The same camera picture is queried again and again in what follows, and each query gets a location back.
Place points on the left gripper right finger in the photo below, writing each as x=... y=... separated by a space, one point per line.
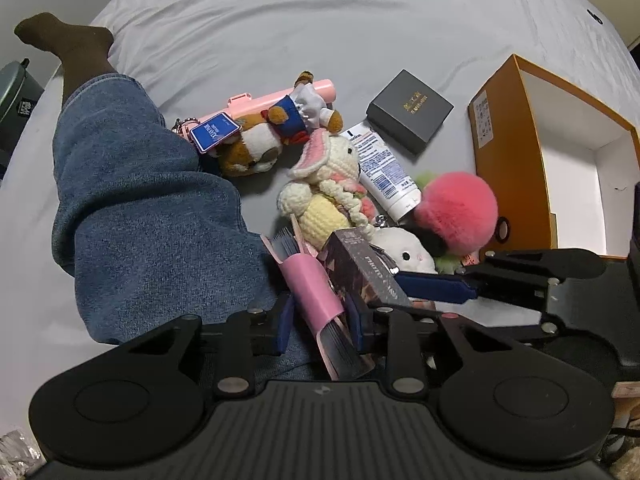
x=358 y=317

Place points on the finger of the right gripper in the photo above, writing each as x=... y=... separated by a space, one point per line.
x=436 y=287

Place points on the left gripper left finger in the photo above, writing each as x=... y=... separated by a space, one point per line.
x=283 y=317

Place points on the pink sleeved black brush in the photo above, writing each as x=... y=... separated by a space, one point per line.
x=321 y=308

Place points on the white puppy plush keychain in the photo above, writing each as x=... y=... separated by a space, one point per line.
x=405 y=249

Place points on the dark patterned card box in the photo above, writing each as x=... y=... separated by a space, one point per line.
x=353 y=266

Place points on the pink fluffy pompom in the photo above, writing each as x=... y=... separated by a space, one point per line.
x=480 y=210

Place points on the crocheted white bunny doll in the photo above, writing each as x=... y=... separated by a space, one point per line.
x=324 y=192

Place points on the white lotion tube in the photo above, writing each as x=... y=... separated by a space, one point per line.
x=381 y=173

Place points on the brown white chef plush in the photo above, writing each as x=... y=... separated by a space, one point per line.
x=265 y=134

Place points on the pink tube case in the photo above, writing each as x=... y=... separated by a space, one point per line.
x=244 y=104

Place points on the orange cardboard storage box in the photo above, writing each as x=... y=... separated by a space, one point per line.
x=562 y=164

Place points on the blue jeans leg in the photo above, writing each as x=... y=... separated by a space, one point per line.
x=145 y=233

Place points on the black gift box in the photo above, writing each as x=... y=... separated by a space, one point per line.
x=409 y=111

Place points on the blue hang tag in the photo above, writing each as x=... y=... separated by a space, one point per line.
x=207 y=135

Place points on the dark brown sock foot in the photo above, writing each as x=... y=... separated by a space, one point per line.
x=81 y=49

